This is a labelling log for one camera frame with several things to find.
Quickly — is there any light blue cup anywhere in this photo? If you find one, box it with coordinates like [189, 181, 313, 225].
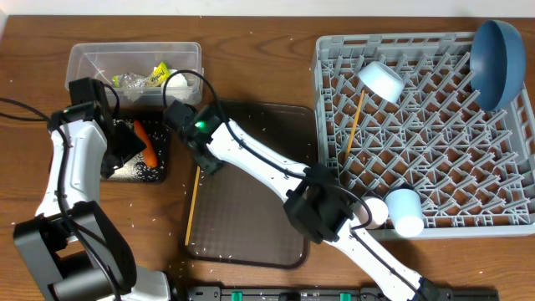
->
[385, 188, 424, 237]

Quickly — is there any clear plastic bin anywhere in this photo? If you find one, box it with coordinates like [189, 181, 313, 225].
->
[65, 42, 203, 107]

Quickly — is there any orange carrot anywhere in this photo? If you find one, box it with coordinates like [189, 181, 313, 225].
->
[133, 120, 158, 169]

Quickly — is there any pink cup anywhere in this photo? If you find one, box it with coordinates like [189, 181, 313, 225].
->
[356, 196, 389, 230]

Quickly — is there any pile of white rice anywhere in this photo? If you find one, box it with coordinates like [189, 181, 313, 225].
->
[109, 120, 170, 182]

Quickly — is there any black tray bin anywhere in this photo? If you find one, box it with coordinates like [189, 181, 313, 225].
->
[100, 108, 171, 182]

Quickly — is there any yellow green snack wrapper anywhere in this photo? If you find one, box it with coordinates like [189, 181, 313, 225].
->
[112, 62, 171, 101]

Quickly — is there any brown serving tray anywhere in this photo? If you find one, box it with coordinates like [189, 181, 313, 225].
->
[182, 99, 318, 269]

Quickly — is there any wooden chopstick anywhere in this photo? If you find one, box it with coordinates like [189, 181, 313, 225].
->
[184, 166, 201, 246]
[344, 89, 365, 162]

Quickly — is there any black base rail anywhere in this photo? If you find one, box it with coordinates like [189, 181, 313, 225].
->
[182, 286, 500, 301]

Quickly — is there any light blue bowl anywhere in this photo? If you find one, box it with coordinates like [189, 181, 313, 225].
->
[358, 61, 405, 103]

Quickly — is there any grey dishwasher rack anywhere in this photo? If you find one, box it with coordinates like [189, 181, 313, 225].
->
[312, 32, 534, 239]

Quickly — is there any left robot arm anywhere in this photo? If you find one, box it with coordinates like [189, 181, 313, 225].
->
[13, 103, 172, 300]

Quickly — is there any white tissue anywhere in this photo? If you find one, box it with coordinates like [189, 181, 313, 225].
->
[166, 74, 193, 100]

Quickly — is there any dark blue plate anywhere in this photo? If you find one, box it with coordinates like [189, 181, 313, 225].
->
[470, 20, 527, 111]

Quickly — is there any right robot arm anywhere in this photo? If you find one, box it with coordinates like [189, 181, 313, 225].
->
[178, 120, 440, 300]

